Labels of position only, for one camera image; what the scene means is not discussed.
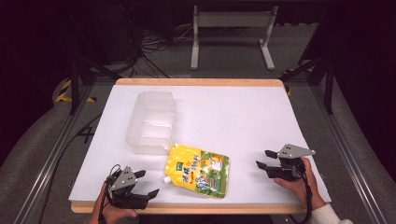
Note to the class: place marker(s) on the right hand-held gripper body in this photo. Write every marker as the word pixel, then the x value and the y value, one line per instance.
pixel 291 151

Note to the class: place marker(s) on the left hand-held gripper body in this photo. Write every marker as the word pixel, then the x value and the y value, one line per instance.
pixel 123 182

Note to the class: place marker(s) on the person's left hand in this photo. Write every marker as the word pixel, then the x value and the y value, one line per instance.
pixel 110 214

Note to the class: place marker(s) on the person's right hand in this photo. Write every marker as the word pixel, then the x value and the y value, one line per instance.
pixel 300 188

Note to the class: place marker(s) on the white table cover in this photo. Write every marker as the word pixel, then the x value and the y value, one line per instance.
pixel 233 124

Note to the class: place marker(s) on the yellow spouted pouch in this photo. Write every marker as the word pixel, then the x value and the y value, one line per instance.
pixel 197 169

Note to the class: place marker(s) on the clear plastic container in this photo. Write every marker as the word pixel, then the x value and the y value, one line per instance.
pixel 152 123

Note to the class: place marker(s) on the black metal stand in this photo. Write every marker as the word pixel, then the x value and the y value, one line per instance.
pixel 328 87
pixel 74 87

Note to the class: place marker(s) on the yellow black hazard tape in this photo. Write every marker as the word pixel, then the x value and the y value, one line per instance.
pixel 63 90

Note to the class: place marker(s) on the aluminium floor rail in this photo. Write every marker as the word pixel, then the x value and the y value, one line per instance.
pixel 348 149
pixel 46 168

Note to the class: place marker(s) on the white metal stand frame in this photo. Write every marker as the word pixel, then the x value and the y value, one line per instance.
pixel 233 19

